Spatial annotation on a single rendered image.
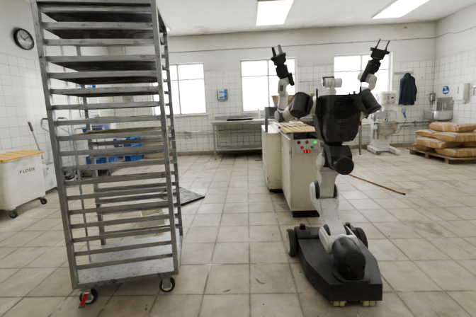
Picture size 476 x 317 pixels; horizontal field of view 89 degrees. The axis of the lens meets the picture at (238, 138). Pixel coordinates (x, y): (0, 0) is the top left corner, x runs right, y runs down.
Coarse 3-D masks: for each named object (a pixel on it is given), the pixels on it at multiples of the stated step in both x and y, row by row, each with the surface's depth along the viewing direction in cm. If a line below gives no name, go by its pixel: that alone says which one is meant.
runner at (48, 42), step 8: (48, 40) 134; (56, 40) 134; (64, 40) 135; (72, 40) 136; (80, 40) 136; (88, 40) 137; (96, 40) 137; (104, 40) 138; (112, 40) 139; (120, 40) 139; (128, 40) 140; (136, 40) 141; (144, 40) 141; (152, 40) 142
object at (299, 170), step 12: (288, 144) 248; (288, 156) 251; (300, 156) 245; (312, 156) 245; (288, 168) 254; (300, 168) 247; (312, 168) 246; (288, 180) 258; (300, 180) 249; (312, 180) 248; (288, 192) 261; (300, 192) 250; (288, 204) 266; (300, 204) 252; (312, 204) 251; (300, 216) 257; (312, 216) 256
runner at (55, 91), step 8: (56, 88) 137; (64, 88) 138; (72, 88) 138; (80, 88) 139; (88, 88) 140; (96, 88) 140; (104, 88) 141; (112, 88) 142; (120, 88) 142; (128, 88) 143; (136, 88) 144; (144, 88) 144; (152, 88) 145
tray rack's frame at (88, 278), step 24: (48, 0) 129; (72, 0) 131; (96, 0) 132; (120, 0) 134; (144, 0) 136; (48, 72) 135; (48, 96) 134; (48, 120) 136; (72, 240) 148; (144, 240) 197; (168, 240) 195; (72, 264) 147; (120, 264) 167; (144, 264) 166; (168, 264) 165; (72, 288) 149
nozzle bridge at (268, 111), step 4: (264, 108) 319; (268, 108) 309; (272, 108) 317; (276, 108) 317; (264, 112) 322; (268, 112) 309; (272, 112) 318; (264, 116) 326; (268, 116) 310; (272, 116) 317; (308, 116) 311; (264, 120) 330; (264, 124) 334
